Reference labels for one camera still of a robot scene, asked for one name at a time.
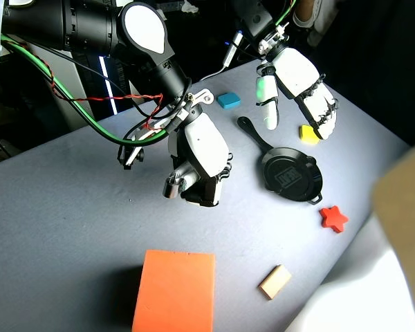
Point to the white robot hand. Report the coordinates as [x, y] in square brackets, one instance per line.
[295, 71]
[202, 145]

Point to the black cast iron skillet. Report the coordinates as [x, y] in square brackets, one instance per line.
[290, 176]

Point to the blue block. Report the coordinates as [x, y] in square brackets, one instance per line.
[228, 100]

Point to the person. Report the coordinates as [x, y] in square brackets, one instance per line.
[306, 10]

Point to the yellow block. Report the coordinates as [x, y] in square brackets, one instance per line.
[307, 135]

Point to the white crumpled paper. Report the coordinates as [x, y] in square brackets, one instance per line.
[189, 6]

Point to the grey table cloth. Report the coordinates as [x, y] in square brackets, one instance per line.
[90, 224]

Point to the red star block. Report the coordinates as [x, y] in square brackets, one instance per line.
[333, 218]

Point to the orange box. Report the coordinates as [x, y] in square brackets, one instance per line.
[176, 294]

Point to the light wooden block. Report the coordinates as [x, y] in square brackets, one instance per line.
[275, 281]

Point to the beige blurred board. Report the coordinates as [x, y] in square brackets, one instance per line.
[408, 193]

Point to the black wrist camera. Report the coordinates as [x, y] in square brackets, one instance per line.
[138, 155]

